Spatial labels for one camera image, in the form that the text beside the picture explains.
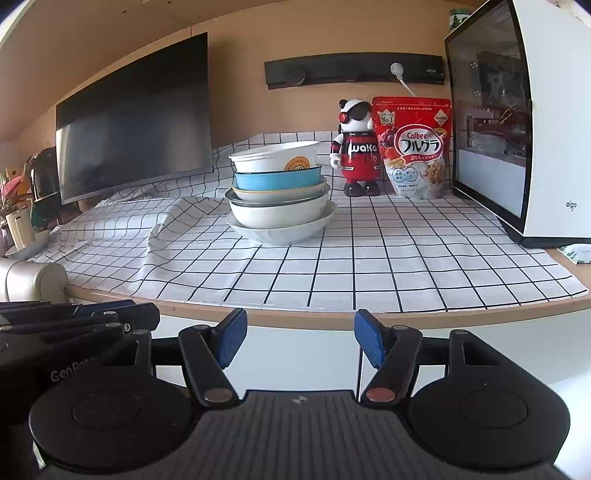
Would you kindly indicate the white checkered tablecloth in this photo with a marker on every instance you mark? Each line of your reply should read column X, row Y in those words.
column 369, row 258

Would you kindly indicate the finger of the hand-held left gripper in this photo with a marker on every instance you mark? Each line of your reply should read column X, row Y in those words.
column 60, row 332
column 106, row 308

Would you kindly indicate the potted plant in white pot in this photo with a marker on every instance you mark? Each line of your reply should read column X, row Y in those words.
column 18, row 226

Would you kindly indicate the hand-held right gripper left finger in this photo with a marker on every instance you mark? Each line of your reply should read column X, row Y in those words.
column 231, row 339

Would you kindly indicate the white bowl with yellow rim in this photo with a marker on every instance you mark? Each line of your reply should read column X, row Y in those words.
column 277, row 195

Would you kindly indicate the green can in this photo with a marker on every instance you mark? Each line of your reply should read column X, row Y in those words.
column 457, row 19

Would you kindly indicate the green flat packet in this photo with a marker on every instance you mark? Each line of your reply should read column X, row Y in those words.
column 579, row 253

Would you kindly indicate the stainless steel bowl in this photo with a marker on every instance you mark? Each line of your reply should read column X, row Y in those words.
column 233, row 198

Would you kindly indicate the white drawer front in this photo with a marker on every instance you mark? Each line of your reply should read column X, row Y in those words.
column 295, row 355
column 531, row 350

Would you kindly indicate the plain white bowl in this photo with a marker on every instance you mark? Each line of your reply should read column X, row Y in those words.
column 277, row 214

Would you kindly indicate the white computer case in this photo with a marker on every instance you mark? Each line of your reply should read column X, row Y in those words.
column 554, row 115

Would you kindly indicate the white bowl with yellow emblem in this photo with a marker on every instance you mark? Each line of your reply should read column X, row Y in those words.
column 268, row 161

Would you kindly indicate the floral white deep plate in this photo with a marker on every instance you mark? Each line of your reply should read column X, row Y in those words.
column 286, row 235

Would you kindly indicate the black computer monitor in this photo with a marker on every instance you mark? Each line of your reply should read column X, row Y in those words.
column 138, row 124

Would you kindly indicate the red black robot figurine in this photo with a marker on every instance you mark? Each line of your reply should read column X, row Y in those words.
column 358, row 157

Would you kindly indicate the black wall power rail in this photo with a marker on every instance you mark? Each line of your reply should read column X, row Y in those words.
column 332, row 69

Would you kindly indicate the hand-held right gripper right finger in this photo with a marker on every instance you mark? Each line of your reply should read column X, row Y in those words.
column 369, row 339

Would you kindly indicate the red cereal bag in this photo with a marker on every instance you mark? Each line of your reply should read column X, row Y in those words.
column 415, row 147

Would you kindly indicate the beige padded armrest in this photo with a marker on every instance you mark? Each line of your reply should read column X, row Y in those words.
column 32, row 281

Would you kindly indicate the blue enamel bowl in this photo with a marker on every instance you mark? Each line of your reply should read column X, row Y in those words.
column 268, row 181

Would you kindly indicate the grey saucer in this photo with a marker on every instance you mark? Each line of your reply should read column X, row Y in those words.
column 27, row 249

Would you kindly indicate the dark backpack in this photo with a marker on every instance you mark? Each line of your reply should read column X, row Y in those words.
column 46, row 170

